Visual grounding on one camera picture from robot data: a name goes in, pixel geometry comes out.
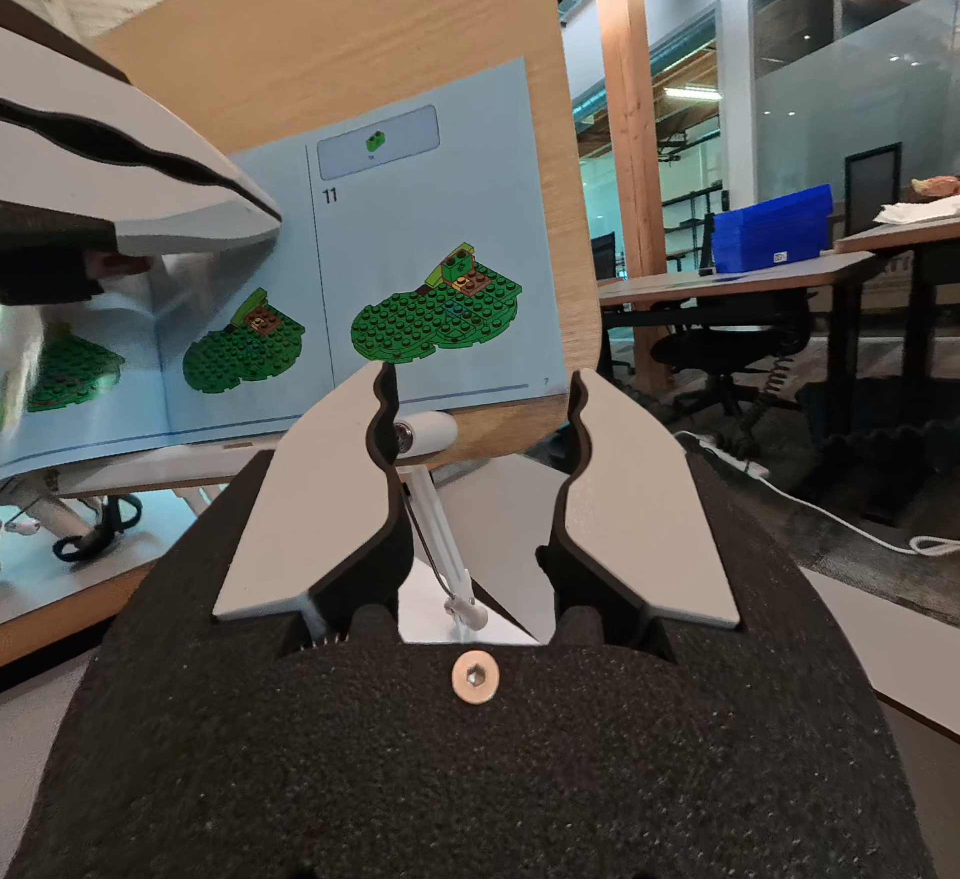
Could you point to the instruction book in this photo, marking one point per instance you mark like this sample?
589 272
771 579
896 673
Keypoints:
435 264

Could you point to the long brown desk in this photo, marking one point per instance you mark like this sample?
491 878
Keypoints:
900 237
720 279

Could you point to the blue storage crate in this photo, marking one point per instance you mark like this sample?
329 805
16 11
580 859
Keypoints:
773 227

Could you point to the black office chair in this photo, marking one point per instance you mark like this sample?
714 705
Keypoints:
735 347

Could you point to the black and white headset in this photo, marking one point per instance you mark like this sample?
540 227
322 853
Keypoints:
98 527

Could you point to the white book stand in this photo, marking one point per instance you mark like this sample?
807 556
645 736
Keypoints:
435 519

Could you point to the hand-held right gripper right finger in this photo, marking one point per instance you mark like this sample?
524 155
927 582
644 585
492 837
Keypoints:
645 519

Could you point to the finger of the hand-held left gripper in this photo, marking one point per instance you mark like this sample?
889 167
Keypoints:
165 204
90 92

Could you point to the wooden support post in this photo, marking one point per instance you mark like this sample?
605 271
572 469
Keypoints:
630 144

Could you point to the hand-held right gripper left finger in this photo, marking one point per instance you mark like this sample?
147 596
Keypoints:
315 519

